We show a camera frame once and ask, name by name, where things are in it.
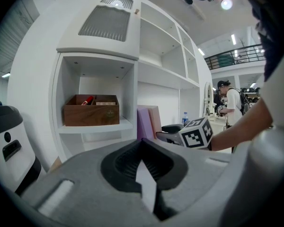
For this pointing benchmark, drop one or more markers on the black balcony railing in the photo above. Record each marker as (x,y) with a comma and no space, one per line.
(234,58)

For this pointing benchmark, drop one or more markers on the ceiling light bar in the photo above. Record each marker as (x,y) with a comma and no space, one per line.
(201,51)
(233,39)

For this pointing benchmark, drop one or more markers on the clear water bottle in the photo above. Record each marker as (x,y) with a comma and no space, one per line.
(185,118)

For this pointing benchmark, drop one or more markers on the brown cardboard box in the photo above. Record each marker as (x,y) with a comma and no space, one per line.
(55,165)

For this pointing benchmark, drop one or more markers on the white black robot machine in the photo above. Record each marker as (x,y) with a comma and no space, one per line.
(14,150)

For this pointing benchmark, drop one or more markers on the round ceiling lamp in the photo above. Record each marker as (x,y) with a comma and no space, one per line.
(226,4)

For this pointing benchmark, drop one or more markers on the person's right forearm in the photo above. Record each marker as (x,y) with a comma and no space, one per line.
(241,126)

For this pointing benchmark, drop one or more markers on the pink folder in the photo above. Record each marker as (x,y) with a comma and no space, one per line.
(156,119)

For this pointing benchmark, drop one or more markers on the brown wooden organizer box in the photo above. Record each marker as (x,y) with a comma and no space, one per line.
(90,115)

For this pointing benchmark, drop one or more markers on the white desk with shelves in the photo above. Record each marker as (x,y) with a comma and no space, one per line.
(38,55)

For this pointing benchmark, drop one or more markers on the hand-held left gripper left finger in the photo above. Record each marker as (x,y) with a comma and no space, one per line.
(80,185)

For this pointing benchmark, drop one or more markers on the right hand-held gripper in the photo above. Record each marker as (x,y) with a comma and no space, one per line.
(194,136)

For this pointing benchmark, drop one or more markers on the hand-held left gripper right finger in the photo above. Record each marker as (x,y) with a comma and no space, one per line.
(198,181)

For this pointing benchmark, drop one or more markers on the purple folder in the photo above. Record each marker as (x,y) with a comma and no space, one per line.
(143,122)

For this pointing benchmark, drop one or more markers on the white dressing table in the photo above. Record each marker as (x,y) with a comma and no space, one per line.
(209,107)

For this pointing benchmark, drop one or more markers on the red marker pen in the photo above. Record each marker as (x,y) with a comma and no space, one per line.
(87,100)

